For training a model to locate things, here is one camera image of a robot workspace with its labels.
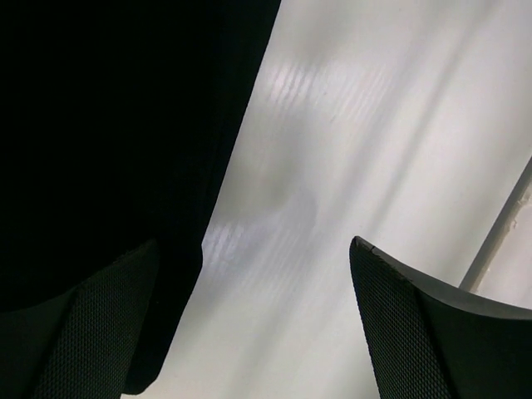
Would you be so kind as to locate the aluminium table edge rail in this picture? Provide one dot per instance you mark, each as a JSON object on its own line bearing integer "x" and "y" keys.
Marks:
{"x": 520, "y": 197}

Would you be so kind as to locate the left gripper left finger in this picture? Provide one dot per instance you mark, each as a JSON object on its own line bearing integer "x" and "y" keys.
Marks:
{"x": 79, "y": 345}

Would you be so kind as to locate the black skirt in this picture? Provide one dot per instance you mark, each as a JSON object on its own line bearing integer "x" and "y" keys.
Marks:
{"x": 118, "y": 120}

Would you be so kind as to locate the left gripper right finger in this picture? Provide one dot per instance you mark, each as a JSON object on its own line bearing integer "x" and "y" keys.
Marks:
{"x": 428, "y": 339}

